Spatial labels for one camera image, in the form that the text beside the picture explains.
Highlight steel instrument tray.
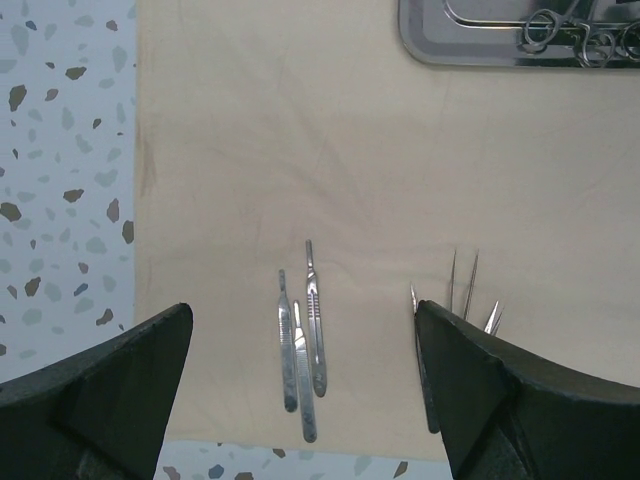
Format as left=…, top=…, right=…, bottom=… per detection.
left=397, top=1, right=639, bottom=69

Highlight crossing steel tweezers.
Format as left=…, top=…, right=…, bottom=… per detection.
left=484, top=301, right=503, bottom=336

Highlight steel forceps with rings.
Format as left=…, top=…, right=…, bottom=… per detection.
left=521, top=1, right=586, bottom=54

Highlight fine pointed tweezers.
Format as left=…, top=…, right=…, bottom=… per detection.
left=447, top=247, right=481, bottom=321

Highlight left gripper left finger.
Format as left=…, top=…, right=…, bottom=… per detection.
left=1, top=303, right=193, bottom=479

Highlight ribbed scalpel handle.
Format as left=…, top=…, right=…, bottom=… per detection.
left=293, top=300, right=317, bottom=443

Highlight straight steel tweezers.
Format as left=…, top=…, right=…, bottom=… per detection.
left=408, top=282, right=441, bottom=435

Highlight beige cloth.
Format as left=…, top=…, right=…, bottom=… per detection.
left=135, top=1, right=639, bottom=460

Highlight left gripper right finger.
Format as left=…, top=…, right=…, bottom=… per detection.
left=418, top=300, right=639, bottom=479

